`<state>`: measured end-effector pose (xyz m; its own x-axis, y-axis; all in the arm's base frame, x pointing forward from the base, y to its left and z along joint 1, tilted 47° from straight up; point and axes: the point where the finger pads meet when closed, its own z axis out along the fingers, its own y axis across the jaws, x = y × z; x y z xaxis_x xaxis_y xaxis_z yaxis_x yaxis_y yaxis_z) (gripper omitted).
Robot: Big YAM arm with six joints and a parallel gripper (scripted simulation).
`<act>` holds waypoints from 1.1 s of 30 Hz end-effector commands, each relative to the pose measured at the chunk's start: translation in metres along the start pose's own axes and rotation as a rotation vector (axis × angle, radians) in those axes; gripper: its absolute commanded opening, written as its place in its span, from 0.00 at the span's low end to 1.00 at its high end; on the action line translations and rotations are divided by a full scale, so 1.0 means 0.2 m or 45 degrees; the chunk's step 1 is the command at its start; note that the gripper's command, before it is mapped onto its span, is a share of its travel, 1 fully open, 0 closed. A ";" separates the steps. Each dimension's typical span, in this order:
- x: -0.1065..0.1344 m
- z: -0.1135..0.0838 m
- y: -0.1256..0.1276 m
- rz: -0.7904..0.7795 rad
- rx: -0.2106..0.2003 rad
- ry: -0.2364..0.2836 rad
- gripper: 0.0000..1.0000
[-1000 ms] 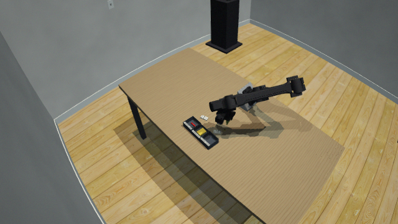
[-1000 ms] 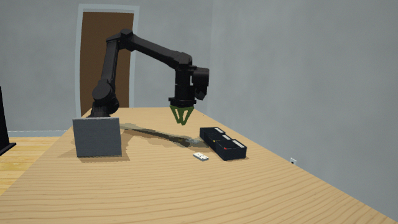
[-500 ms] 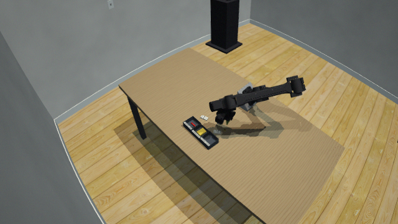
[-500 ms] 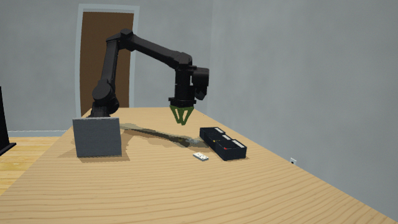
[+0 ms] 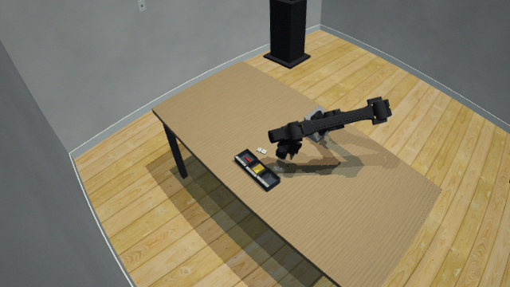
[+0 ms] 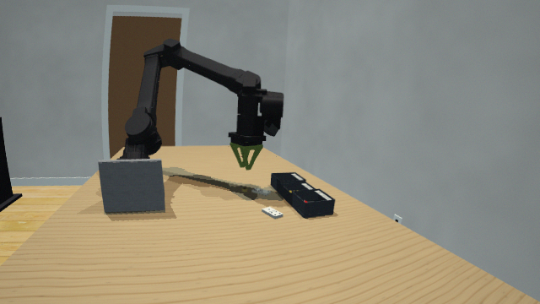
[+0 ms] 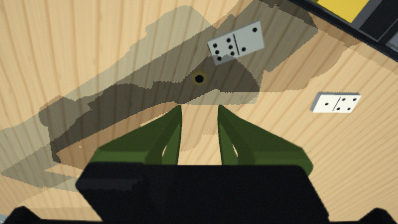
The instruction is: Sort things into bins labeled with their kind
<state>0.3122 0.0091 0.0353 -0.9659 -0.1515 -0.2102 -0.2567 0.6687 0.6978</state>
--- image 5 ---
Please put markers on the dark blue rack of labelled bins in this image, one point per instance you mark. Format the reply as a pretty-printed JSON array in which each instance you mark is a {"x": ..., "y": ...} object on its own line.
[{"x": 267, "y": 179}]

